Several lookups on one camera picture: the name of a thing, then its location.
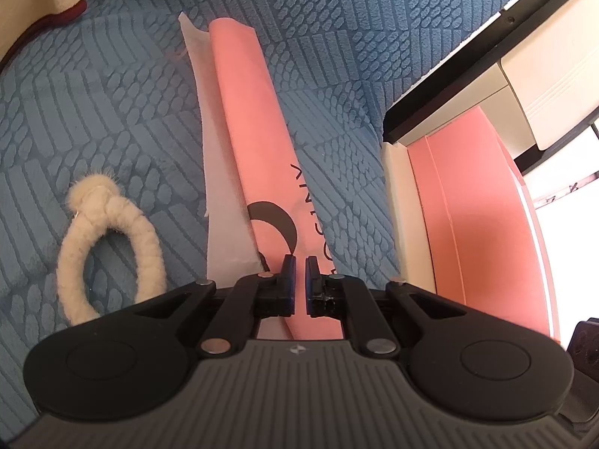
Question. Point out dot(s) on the pink plastic bag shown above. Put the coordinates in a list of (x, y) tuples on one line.
[(258, 204)]

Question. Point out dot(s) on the blue textured floor chair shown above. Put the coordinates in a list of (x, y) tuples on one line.
[(150, 144)]

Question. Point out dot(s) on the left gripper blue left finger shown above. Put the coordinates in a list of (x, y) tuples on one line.
[(286, 286)]

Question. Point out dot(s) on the pink open cardboard box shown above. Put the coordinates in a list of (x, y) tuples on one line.
[(487, 248)]

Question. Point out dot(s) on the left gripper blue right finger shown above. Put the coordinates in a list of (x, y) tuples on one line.
[(313, 287)]

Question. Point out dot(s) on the white folding chair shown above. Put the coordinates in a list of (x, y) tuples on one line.
[(533, 70)]

